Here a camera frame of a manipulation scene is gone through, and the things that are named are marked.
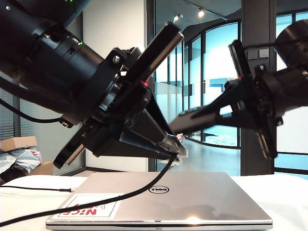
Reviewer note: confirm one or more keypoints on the open flat cardboard box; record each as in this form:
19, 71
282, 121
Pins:
24, 143

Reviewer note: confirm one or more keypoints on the white Nice Try sticker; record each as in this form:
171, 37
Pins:
72, 201

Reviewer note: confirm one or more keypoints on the black bag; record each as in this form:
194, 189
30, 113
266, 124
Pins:
12, 173

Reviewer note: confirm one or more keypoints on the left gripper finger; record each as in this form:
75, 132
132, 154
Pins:
154, 106
139, 137

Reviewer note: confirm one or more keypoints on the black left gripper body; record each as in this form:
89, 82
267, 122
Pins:
134, 79

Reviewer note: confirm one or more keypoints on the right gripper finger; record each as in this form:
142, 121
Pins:
231, 121
228, 97

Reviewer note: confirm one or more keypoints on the frosted glass door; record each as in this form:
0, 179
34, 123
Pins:
173, 96

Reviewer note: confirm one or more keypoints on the dark wall switch panel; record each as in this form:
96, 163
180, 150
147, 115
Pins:
252, 55

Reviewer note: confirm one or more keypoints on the ceiling spotlight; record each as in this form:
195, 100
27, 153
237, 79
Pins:
176, 17
201, 13

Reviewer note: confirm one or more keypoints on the wide grey window blind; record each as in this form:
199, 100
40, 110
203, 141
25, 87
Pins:
48, 144

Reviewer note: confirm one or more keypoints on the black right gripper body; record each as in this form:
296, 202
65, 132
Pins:
262, 96

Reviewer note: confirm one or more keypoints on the grey wall switch panel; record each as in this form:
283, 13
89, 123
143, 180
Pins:
264, 54

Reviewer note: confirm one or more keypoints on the tall brown cardboard box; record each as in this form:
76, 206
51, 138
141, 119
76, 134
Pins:
44, 169

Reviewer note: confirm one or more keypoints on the narrow grey window blind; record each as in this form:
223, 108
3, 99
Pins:
7, 125

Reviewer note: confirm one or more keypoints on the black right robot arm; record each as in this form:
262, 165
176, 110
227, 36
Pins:
293, 38

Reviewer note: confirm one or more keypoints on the silver Dell laptop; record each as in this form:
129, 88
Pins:
204, 192

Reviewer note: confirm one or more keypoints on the grey plastic mailer bag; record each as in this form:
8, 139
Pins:
21, 157

